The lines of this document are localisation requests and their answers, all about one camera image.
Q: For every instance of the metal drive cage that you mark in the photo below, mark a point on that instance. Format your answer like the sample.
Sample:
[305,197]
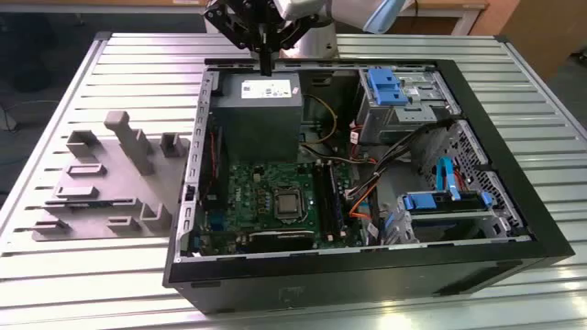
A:
[431,93]

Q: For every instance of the blue plastic drive carrier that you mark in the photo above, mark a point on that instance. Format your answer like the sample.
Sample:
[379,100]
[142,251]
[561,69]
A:
[387,86]

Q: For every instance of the black open PC case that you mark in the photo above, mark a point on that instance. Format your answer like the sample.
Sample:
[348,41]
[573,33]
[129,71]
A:
[367,275]

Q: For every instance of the black office chair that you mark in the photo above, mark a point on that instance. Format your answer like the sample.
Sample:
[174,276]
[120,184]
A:
[26,68]

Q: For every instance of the green RAM stick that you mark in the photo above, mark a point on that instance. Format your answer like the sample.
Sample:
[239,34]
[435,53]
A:
[339,206]
[86,204]

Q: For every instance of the grey parts rack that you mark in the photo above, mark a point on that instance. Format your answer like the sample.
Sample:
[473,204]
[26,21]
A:
[128,185]

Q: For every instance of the brown wooden panel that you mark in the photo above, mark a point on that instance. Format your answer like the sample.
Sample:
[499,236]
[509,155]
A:
[492,17]

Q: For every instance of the green Dell motherboard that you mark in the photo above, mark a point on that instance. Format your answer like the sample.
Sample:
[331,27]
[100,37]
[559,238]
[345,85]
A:
[243,185]

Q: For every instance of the wooden cabinet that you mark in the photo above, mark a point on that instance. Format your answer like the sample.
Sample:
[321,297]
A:
[549,34]

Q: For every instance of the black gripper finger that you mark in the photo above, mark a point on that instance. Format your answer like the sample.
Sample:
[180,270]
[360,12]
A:
[231,29]
[293,32]

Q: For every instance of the silver CPU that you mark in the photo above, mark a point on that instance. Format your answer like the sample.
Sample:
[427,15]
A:
[287,203]

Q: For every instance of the white frame desk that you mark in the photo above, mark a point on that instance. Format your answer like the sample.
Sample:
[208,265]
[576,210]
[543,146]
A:
[463,17]

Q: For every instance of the grey power supply unit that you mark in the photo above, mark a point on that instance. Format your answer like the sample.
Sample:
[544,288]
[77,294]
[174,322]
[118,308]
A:
[252,130]

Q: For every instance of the metal disk bay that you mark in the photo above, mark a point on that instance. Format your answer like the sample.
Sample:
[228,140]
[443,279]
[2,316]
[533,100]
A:
[453,216]

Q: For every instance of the black graphics card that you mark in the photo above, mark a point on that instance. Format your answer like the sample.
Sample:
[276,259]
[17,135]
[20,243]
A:
[281,240]

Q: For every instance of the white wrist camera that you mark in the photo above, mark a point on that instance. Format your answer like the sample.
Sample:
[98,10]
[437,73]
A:
[297,8]

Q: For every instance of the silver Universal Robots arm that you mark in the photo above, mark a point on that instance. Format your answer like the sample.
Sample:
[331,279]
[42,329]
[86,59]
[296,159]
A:
[316,41]

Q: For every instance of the hard disk in blue carrier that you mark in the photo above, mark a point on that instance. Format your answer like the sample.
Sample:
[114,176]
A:
[424,201]

